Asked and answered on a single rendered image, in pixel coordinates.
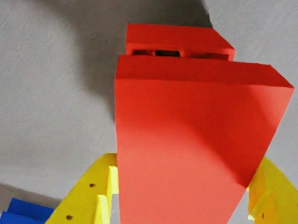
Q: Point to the red open box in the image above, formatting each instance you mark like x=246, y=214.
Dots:
x=191, y=42

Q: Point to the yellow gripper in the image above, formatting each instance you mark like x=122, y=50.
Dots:
x=273, y=199

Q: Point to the green battery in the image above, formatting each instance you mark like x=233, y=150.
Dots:
x=167, y=53

